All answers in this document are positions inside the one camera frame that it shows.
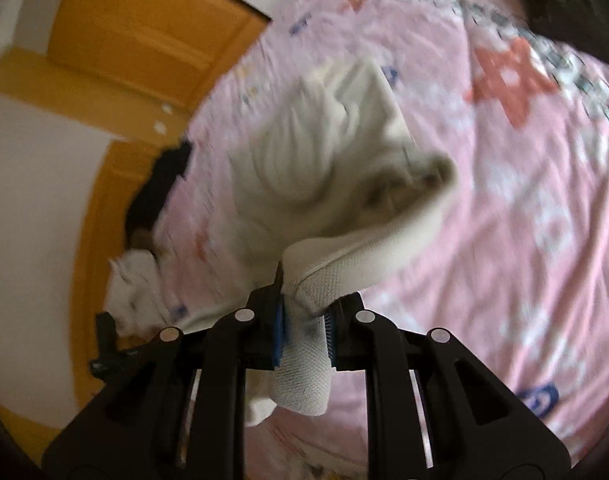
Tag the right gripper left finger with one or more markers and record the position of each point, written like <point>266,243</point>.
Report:
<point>178,411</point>

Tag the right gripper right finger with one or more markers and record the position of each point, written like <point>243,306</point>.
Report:
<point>434,411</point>

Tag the cream white sweatshirt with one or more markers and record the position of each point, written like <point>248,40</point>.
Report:
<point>330,190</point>

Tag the grey sleeved left forearm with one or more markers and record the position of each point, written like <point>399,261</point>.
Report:
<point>149,201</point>

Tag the pink patterned bed blanket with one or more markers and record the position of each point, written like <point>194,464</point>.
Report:
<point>520,271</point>

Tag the orange wooden door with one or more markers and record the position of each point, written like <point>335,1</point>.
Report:
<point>90,92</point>

